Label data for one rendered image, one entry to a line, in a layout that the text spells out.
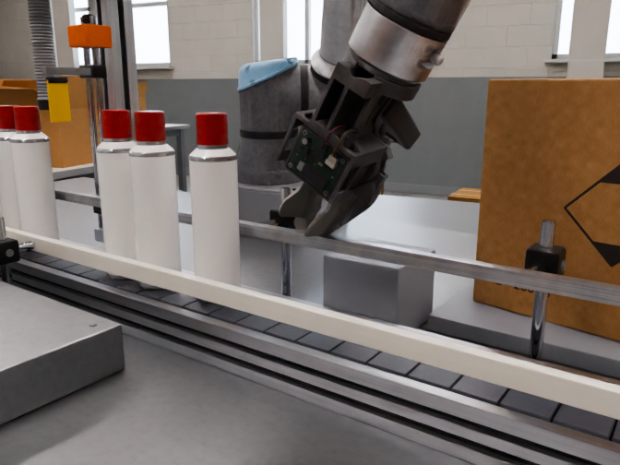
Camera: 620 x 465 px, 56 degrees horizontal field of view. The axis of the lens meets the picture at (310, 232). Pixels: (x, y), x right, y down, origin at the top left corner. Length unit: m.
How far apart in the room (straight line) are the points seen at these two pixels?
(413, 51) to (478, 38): 5.66
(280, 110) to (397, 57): 0.65
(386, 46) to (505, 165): 0.27
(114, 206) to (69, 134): 1.96
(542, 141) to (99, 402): 0.52
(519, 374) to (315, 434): 0.17
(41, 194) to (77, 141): 1.81
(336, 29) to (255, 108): 0.21
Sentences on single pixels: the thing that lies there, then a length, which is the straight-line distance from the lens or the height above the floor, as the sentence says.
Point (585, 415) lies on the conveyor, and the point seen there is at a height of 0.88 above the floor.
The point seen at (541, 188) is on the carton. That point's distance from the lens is 0.70.
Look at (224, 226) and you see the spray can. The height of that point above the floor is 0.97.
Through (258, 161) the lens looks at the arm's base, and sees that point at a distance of 1.13.
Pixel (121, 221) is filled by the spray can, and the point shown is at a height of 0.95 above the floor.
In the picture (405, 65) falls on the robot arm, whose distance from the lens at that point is 0.50.
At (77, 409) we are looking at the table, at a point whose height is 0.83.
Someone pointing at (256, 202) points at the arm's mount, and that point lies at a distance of 1.11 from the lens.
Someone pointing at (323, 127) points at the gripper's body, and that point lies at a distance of 0.51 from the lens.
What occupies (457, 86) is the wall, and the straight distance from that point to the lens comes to 6.17.
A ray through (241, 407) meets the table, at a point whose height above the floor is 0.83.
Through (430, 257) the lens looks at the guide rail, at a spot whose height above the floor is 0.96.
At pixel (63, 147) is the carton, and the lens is 2.67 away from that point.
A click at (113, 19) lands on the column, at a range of 0.97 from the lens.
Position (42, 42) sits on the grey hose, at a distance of 1.05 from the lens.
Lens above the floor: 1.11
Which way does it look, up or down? 14 degrees down
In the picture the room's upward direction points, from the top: straight up
